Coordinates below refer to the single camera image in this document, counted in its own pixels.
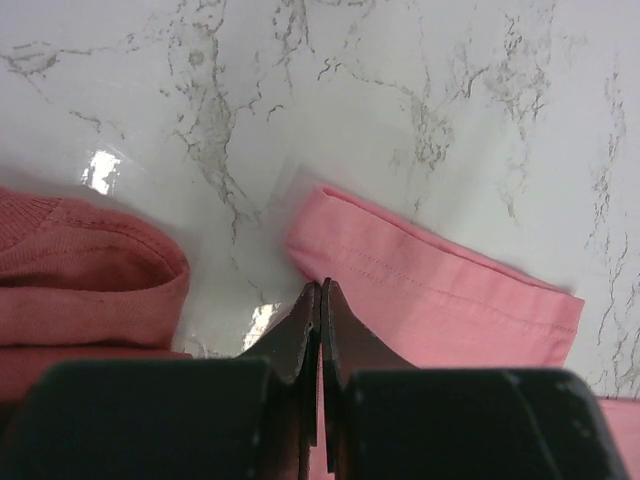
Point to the pink t shirt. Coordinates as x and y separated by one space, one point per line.
439 305

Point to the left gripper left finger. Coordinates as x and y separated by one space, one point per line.
249 417

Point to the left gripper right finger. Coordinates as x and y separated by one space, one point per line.
387 419

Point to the folded dark red t shirt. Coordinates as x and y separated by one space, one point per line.
82 282

